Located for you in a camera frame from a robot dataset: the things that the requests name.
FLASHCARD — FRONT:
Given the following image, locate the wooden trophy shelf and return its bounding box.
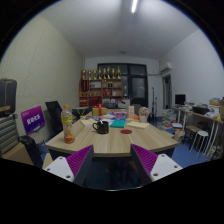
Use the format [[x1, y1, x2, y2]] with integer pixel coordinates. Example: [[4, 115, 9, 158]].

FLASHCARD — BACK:
[[79, 66, 122, 107]]

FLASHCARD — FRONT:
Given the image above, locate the teal notebook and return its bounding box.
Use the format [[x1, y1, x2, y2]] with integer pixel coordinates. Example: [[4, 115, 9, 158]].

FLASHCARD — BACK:
[[110, 120, 126, 128]]

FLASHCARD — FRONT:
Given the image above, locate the side desk with clutter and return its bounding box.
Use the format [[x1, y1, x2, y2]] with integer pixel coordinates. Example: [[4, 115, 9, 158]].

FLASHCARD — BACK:
[[173, 100, 224, 158]]

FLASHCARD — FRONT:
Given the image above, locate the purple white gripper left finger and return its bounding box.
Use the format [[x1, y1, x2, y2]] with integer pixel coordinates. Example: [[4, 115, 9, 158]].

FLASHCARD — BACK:
[[45, 145, 94, 186]]

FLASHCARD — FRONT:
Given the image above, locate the orange drink plastic bottle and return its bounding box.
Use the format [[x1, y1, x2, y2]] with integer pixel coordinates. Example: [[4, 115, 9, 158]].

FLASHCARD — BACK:
[[61, 105, 75, 144]]

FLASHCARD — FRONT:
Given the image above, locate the dark window door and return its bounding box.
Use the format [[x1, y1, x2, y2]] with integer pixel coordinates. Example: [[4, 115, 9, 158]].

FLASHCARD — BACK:
[[98, 63, 148, 107]]

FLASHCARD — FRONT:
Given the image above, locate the wooden meeting table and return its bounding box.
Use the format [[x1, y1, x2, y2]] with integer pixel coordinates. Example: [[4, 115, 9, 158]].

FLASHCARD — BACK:
[[46, 120, 178, 158]]

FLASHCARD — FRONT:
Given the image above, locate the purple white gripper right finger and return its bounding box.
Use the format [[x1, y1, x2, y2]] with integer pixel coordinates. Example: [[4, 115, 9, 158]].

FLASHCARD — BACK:
[[130, 144, 182, 185]]

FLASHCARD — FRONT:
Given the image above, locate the red round coaster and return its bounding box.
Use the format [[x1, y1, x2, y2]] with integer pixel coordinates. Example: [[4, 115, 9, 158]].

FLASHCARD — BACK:
[[120, 129, 132, 134]]

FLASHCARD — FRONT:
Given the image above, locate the black computer monitor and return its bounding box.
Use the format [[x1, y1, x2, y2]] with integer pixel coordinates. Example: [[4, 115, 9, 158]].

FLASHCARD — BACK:
[[175, 94, 186, 105]]

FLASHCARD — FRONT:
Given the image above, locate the beige paper pad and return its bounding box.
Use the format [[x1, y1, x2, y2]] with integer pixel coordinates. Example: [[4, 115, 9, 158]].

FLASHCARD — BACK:
[[126, 121, 149, 130]]

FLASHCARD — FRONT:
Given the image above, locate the black chair near left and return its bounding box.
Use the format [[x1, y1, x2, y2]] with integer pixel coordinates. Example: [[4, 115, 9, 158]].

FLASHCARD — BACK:
[[18, 135, 43, 168]]

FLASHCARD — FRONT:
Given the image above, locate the dark suitcase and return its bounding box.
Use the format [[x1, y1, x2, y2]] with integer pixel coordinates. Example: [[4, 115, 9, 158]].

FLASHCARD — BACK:
[[0, 79, 17, 118]]

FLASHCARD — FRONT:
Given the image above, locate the white round stool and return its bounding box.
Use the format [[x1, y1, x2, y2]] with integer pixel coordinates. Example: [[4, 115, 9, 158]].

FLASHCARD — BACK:
[[193, 131, 209, 152]]

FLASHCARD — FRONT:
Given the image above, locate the white air conditioner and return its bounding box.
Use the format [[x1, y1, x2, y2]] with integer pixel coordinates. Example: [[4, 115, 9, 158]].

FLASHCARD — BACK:
[[160, 62, 172, 73]]

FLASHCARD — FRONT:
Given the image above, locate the black office chair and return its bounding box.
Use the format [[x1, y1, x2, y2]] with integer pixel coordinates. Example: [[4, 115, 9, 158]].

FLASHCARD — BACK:
[[45, 101, 63, 134]]

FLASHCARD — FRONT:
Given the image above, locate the flower pot bouquet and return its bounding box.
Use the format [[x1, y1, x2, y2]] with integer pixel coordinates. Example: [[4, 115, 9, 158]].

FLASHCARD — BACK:
[[139, 107, 150, 123]]

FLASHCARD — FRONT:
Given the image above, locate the black mug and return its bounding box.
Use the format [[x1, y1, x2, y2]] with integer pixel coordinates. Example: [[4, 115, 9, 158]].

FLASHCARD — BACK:
[[92, 121, 109, 134]]

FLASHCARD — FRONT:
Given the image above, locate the ceiling tube light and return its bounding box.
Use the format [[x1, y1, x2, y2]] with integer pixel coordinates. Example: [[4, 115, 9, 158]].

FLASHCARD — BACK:
[[131, 0, 138, 13]]

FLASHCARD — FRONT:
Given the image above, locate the purple sign board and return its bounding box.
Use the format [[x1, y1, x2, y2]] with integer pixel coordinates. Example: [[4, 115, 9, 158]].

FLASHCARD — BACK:
[[21, 106, 45, 134]]

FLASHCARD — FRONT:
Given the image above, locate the yellow gift box red ribbon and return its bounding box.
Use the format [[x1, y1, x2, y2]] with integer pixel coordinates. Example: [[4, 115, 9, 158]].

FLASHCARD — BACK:
[[92, 104, 107, 116]]

